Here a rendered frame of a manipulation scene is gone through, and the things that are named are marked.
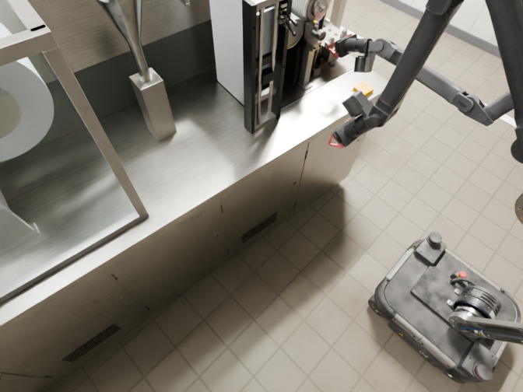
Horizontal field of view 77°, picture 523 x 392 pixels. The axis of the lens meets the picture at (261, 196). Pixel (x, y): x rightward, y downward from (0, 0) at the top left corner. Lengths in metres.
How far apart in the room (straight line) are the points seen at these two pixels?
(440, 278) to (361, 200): 0.73
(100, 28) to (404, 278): 1.80
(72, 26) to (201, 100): 0.56
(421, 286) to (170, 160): 1.42
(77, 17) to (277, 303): 1.63
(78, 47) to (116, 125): 0.33
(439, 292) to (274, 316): 0.89
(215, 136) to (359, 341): 1.36
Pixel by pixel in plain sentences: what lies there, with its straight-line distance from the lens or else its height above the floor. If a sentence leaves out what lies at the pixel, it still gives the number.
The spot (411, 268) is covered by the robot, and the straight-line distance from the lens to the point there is 2.03.
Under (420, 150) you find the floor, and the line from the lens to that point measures 2.88.
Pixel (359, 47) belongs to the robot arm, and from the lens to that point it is 1.49.
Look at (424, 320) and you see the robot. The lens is 1.96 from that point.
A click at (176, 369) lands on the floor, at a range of 2.00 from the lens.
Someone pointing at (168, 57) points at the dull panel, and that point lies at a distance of 1.61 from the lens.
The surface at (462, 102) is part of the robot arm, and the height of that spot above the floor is 1.20.
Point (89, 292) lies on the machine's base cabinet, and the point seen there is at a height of 0.73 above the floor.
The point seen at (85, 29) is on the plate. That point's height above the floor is 1.27.
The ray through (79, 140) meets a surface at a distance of 0.93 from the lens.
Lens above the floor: 1.96
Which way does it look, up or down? 58 degrees down
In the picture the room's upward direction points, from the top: 3 degrees clockwise
